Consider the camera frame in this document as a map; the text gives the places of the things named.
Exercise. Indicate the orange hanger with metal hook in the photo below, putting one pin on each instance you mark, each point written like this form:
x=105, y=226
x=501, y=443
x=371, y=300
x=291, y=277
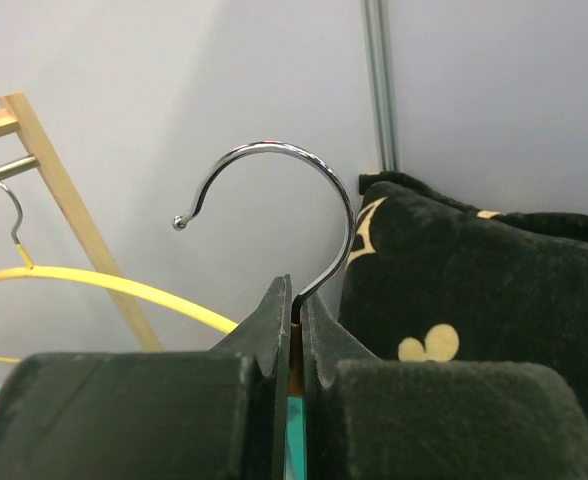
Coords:
x=279, y=223

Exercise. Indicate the metal corner post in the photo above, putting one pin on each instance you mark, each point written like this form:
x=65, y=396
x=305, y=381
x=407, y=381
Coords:
x=380, y=68

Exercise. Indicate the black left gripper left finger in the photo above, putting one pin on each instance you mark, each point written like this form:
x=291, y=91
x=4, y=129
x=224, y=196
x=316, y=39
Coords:
x=215, y=414

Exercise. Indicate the teal t shirt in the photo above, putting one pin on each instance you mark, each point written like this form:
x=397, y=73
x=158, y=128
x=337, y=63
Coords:
x=295, y=463

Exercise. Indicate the black floral blanket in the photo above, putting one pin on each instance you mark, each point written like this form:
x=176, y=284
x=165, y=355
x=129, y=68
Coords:
x=430, y=278

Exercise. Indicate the yellow hanger with metal hook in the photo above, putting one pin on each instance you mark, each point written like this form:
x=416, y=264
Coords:
x=106, y=281

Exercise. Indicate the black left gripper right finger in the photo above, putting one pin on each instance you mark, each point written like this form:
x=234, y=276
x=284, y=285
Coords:
x=372, y=419

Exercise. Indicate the wooden clothes rack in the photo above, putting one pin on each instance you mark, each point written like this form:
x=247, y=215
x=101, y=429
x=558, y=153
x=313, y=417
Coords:
x=18, y=118

